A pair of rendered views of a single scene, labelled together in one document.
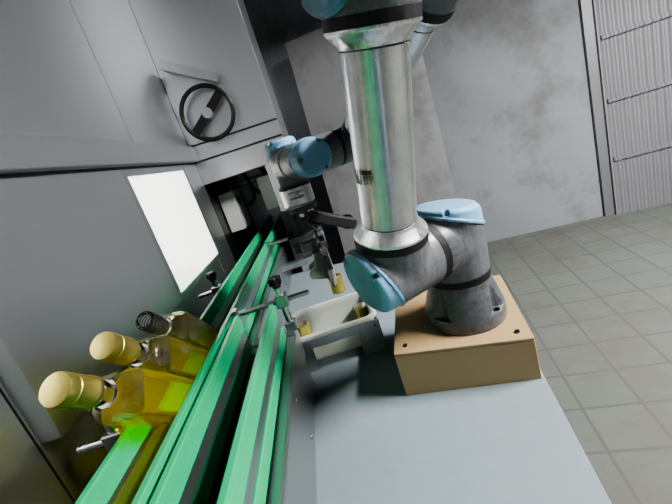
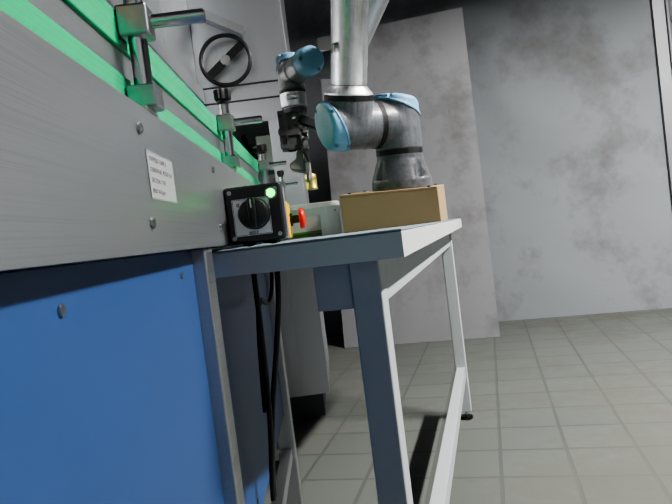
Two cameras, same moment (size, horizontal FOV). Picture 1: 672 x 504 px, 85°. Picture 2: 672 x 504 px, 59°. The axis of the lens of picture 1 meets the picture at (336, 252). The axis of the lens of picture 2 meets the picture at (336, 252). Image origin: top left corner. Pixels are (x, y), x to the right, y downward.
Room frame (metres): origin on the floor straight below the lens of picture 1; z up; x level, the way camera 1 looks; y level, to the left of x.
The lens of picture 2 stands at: (-0.84, 0.02, 0.75)
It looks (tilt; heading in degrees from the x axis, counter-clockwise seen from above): 2 degrees down; 359
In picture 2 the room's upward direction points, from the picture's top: 7 degrees counter-clockwise
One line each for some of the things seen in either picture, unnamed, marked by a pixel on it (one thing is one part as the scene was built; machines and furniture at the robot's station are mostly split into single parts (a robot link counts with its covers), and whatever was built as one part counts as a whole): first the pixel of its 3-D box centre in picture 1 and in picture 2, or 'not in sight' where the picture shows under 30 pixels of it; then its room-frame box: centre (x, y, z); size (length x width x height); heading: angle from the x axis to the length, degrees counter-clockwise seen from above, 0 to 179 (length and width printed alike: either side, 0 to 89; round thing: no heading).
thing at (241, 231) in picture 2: not in sight; (258, 215); (0.03, 0.10, 0.79); 0.08 x 0.08 x 0.08; 89
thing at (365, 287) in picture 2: not in sight; (431, 377); (0.64, -0.22, 0.36); 1.51 x 0.09 x 0.71; 164
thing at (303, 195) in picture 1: (297, 197); (293, 101); (0.86, 0.04, 1.14); 0.08 x 0.08 x 0.05
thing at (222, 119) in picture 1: (208, 113); (226, 61); (1.56, 0.30, 1.49); 0.21 x 0.05 x 0.21; 89
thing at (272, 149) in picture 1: (287, 163); (290, 74); (0.86, 0.04, 1.22); 0.09 x 0.08 x 0.11; 24
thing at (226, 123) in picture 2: not in sight; (240, 128); (0.14, 0.12, 0.94); 0.07 x 0.04 x 0.13; 89
